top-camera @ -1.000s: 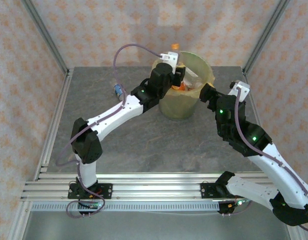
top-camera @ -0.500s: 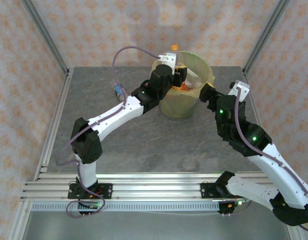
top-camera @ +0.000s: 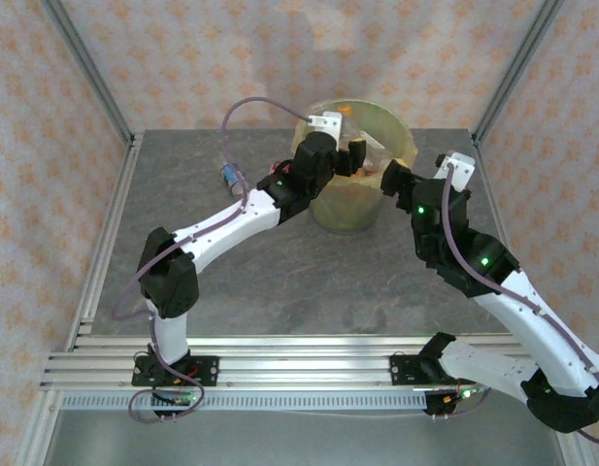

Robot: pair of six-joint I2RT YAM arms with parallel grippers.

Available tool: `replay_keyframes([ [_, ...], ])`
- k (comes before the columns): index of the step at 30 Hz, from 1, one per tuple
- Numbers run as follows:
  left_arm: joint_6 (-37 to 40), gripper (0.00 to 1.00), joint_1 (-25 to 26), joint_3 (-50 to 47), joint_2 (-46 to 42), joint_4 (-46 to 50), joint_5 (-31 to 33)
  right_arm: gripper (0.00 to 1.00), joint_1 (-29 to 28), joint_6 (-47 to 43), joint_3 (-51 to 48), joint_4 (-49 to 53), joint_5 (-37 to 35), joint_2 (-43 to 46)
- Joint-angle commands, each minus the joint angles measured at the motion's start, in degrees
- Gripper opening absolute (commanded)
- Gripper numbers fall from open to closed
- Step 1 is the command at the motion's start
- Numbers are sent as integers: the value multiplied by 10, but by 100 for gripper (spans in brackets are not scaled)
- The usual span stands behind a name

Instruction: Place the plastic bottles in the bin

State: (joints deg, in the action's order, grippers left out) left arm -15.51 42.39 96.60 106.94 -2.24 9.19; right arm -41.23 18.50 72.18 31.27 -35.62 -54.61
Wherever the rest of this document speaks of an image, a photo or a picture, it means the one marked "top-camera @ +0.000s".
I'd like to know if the aluminium base beam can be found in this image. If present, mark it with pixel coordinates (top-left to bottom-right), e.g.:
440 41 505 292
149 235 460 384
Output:
39 333 572 392

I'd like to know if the grey slotted cable duct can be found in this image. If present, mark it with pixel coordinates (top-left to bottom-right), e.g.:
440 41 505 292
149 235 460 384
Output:
59 390 429 413

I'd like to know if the aluminium corner post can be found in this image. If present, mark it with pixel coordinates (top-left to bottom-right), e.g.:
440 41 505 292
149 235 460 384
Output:
473 0 567 145
40 0 138 147

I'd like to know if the translucent green waste bin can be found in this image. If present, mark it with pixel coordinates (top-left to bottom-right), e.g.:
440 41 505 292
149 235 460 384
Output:
308 174 385 234

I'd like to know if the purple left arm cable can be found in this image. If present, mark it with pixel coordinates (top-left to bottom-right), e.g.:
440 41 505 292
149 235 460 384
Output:
112 96 313 424

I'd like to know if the crushed blue label bottle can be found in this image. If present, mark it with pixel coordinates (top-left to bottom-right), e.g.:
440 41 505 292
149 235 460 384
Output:
219 162 250 196

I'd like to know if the small green circuit board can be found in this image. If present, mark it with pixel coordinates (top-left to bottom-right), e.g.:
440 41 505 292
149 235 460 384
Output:
442 386 488 405
150 391 199 408

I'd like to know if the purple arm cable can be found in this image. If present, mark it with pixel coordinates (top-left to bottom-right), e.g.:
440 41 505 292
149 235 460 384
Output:
424 162 599 444
112 96 313 424

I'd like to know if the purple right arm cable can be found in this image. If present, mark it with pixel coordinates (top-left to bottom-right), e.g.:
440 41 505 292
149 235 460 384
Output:
424 162 599 444

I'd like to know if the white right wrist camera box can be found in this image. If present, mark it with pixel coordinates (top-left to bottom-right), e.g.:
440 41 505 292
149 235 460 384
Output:
435 150 477 191

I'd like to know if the yellow plastic bin liner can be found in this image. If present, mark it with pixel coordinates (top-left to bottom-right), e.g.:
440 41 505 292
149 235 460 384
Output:
293 98 416 195

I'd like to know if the aluminium side rail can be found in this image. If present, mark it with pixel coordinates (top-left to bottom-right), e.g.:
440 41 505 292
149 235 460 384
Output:
63 130 146 353
471 130 516 263

